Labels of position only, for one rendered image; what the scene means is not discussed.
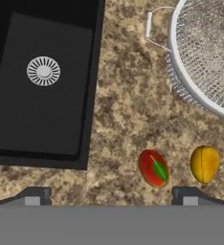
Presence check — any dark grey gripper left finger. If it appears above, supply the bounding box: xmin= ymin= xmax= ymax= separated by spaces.
xmin=0 ymin=186 xmax=53 ymax=207

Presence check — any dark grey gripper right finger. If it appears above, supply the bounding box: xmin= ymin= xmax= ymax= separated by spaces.
xmin=171 ymin=186 xmax=224 ymax=207

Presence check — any yellow mango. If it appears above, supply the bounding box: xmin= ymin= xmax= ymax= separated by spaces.
xmin=190 ymin=145 xmax=221 ymax=185

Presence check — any red mango with green leaf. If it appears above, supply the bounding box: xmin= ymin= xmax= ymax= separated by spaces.
xmin=138 ymin=148 xmax=170 ymax=189

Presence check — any black kitchen sink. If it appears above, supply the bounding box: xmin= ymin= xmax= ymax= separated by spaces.
xmin=0 ymin=0 xmax=106 ymax=171

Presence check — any white round sink drain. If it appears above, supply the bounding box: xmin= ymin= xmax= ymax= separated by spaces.
xmin=26 ymin=56 xmax=62 ymax=87

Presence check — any white wire mesh colander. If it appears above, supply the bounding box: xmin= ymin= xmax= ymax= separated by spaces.
xmin=145 ymin=0 xmax=224 ymax=121

